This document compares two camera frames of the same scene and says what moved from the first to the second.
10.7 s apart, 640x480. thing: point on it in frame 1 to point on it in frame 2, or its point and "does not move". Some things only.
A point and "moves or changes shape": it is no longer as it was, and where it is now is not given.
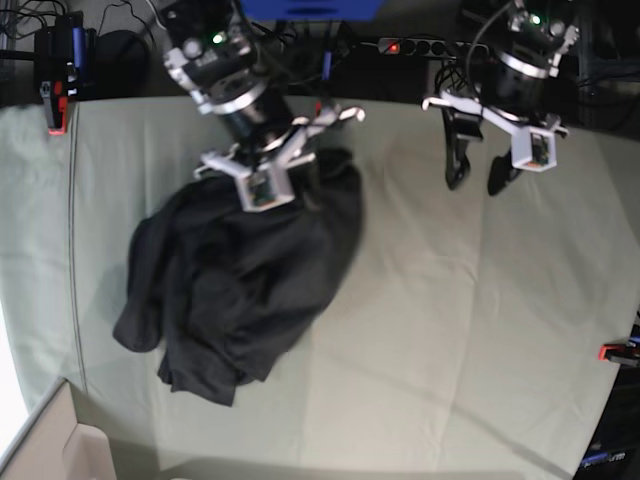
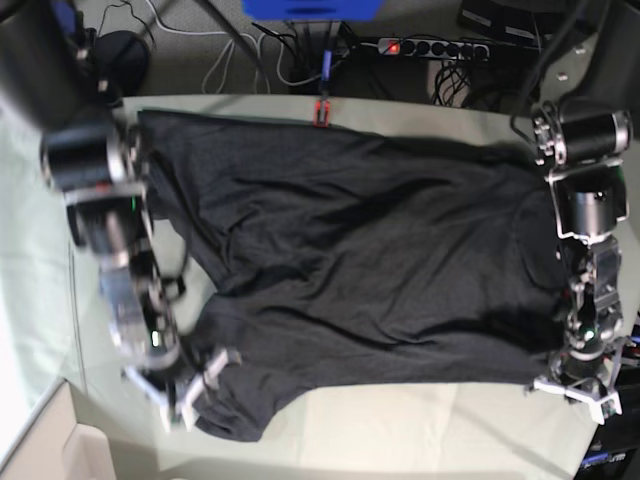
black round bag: (123, 65) does not move
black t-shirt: (223, 291) moves or changes shape
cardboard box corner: (54, 446) does not move
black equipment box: (614, 453) does not move
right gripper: (513, 97) to (591, 379)
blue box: (312, 9) does not move
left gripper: (269, 143) to (179, 396)
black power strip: (432, 47) does not move
